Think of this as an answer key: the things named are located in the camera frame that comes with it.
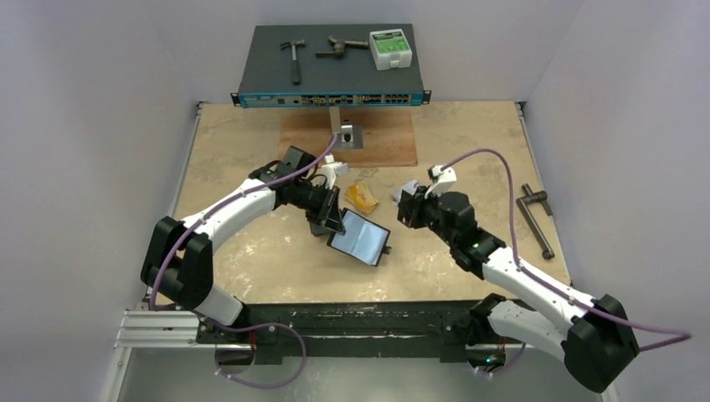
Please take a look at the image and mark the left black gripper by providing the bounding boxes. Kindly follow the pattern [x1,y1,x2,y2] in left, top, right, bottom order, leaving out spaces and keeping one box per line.
[291,180,344,234]

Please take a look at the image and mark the black card holder wallet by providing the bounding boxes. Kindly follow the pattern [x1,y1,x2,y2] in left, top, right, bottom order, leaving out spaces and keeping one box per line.
[327,209,391,266]

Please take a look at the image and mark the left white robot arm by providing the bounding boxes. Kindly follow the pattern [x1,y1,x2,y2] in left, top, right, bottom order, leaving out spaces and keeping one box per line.
[140,147,348,343]

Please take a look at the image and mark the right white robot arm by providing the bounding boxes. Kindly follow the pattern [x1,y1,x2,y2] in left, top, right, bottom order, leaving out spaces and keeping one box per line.
[398,186,640,394]

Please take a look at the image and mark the silver card stack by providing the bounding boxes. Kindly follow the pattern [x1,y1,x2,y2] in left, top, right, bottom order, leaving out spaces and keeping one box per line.
[393,179,419,204]

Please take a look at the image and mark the gold VIP card stack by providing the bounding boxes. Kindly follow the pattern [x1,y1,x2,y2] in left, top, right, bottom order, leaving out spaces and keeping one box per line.
[345,181,379,214]

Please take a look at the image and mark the wooden board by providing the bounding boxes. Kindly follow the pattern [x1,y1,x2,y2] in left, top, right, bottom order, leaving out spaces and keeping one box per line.
[278,107,418,168]

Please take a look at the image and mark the small hammer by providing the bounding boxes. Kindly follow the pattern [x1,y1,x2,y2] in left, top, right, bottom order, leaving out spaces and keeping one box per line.
[280,39,306,85]

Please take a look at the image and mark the white green plastic box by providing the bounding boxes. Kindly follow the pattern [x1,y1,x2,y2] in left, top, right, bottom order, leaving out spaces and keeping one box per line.
[368,28,414,71]

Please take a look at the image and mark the rusty pliers tool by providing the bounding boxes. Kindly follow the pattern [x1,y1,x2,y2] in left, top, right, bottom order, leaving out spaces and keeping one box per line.
[315,35,370,59]

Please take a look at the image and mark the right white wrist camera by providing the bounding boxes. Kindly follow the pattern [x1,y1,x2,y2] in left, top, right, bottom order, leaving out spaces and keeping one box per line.
[424,164,457,198]

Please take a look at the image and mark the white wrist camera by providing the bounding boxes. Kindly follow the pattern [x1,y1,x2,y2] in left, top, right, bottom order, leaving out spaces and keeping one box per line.
[424,164,457,198]
[318,154,349,188]

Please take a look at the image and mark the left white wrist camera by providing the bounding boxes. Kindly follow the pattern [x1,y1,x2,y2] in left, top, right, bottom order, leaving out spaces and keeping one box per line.
[318,154,349,188]

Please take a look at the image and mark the metal stand bracket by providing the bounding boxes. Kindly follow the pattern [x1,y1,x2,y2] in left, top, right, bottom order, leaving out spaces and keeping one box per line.
[328,106,363,151]

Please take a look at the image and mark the metal crank handle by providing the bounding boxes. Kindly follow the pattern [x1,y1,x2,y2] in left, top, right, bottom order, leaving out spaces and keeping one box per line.
[516,183,556,261]

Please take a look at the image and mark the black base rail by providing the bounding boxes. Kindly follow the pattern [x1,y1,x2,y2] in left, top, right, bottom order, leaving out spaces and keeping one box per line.
[197,300,528,368]

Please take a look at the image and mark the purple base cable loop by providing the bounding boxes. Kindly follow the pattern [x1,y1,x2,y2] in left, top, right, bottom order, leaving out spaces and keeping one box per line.
[214,322,307,389]

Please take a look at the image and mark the blue network switch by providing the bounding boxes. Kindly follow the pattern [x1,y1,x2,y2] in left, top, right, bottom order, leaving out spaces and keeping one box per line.
[230,23,431,108]

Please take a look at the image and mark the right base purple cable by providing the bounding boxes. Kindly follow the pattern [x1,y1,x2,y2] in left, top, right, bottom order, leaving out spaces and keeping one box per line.
[472,332,529,379]

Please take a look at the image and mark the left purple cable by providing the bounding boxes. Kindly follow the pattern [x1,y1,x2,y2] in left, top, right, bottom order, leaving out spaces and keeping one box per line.
[148,131,341,312]

